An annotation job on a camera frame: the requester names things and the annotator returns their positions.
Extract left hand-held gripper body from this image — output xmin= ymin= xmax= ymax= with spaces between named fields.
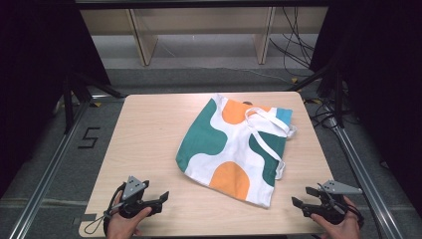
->
xmin=118 ymin=175 xmax=164 ymax=219

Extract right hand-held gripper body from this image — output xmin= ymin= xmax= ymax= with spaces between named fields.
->
xmin=302 ymin=179 xmax=363 ymax=226

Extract patterned white canvas tote bag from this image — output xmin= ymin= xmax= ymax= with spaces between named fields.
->
xmin=175 ymin=93 xmax=298 ymax=209

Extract person's right hand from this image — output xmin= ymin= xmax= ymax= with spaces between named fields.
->
xmin=310 ymin=195 xmax=362 ymax=239

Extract person's left hand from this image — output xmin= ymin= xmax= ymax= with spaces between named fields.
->
xmin=105 ymin=205 xmax=153 ymax=239

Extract black metal stand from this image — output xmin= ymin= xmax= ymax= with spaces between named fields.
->
xmin=62 ymin=72 xmax=125 ymax=134
xmin=286 ymin=63 xmax=346 ymax=129

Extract dark curtain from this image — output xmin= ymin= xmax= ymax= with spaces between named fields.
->
xmin=0 ymin=0 xmax=112 ymax=200
xmin=310 ymin=0 xmax=422 ymax=213

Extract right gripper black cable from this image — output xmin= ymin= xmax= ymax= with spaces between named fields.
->
xmin=343 ymin=201 xmax=365 ymax=230

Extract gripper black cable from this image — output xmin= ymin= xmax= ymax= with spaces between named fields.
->
xmin=343 ymin=201 xmax=365 ymax=230
xmin=84 ymin=181 xmax=127 ymax=235

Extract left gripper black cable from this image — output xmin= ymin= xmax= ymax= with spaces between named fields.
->
xmin=84 ymin=181 xmax=127 ymax=235

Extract aluminium floor rail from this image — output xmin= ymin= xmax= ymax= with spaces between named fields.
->
xmin=326 ymin=116 xmax=405 ymax=239
xmin=7 ymin=94 xmax=127 ymax=239

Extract black cables beside stand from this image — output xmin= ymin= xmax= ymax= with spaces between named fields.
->
xmin=304 ymin=96 xmax=347 ymax=131

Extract black floor cables bundle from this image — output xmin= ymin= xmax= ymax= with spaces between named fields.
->
xmin=268 ymin=6 xmax=317 ymax=78

